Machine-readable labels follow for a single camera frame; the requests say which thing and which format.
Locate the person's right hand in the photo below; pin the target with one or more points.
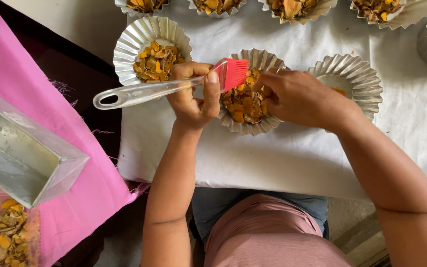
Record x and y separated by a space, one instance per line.
302 100

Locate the person's left hand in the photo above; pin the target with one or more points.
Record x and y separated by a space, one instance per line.
191 107

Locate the single orange turmeric slice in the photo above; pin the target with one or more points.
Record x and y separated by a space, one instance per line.
338 91

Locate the heap of dried turmeric slices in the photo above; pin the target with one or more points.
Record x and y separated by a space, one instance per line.
245 105
217 5
291 8
145 4
376 8
7 237
156 63

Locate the white table cloth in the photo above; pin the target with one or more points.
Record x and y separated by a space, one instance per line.
291 163

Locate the person's blue jeans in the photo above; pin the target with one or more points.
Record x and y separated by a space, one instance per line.
213 204

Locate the person's pink shirt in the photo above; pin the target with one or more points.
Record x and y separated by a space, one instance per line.
269 237

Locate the pink cloth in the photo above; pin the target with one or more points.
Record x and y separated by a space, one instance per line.
17 63

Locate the rectangular metal loaf tin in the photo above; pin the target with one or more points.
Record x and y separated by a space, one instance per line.
17 155

